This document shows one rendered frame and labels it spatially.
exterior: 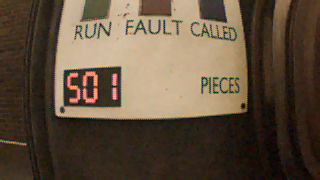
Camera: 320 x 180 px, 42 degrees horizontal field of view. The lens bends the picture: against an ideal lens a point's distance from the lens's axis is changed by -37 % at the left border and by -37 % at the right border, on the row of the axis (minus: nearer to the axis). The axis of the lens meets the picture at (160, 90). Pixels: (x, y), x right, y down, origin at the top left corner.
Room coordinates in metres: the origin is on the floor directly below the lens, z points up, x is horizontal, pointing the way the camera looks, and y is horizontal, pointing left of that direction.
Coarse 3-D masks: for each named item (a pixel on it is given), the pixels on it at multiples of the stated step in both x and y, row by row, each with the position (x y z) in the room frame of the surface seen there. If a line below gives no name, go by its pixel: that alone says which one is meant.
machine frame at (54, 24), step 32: (32, 0) 1.14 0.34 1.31; (64, 0) 0.68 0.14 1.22; (32, 32) 0.93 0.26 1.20; (32, 64) 0.75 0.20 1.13; (32, 96) 0.75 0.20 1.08; (32, 128) 0.77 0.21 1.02; (64, 128) 0.68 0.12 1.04; (96, 128) 0.70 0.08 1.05; (128, 128) 0.71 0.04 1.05; (160, 128) 0.73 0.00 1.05; (192, 128) 0.74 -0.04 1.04; (224, 128) 0.76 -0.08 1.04; (32, 160) 0.96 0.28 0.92; (64, 160) 0.68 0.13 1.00; (96, 160) 0.70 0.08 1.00; (128, 160) 0.71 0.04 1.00; (160, 160) 0.73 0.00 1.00; (192, 160) 0.74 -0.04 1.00; (224, 160) 0.76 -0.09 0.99; (256, 160) 0.78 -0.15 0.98
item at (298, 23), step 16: (304, 0) 0.63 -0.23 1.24; (304, 16) 0.62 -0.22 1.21; (304, 32) 0.62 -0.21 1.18; (304, 48) 0.62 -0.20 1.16; (304, 64) 0.62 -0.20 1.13; (304, 80) 0.62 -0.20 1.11; (304, 96) 0.62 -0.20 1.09; (304, 112) 0.62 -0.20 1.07; (304, 128) 0.62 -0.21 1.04; (304, 144) 0.62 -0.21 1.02; (304, 160) 0.63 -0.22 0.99
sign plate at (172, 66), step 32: (128, 0) 0.69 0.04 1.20; (192, 0) 0.72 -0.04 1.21; (224, 0) 0.74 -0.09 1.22; (64, 32) 0.66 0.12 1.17; (96, 32) 0.68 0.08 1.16; (128, 32) 0.69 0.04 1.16; (160, 32) 0.71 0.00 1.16; (192, 32) 0.72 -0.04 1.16; (224, 32) 0.73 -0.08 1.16; (64, 64) 0.66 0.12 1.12; (96, 64) 0.68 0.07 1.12; (128, 64) 0.69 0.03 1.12; (160, 64) 0.71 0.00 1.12; (192, 64) 0.72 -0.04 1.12; (224, 64) 0.73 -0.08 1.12; (64, 96) 0.66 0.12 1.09; (128, 96) 0.69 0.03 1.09; (160, 96) 0.71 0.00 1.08; (192, 96) 0.72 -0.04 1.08; (224, 96) 0.73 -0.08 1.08
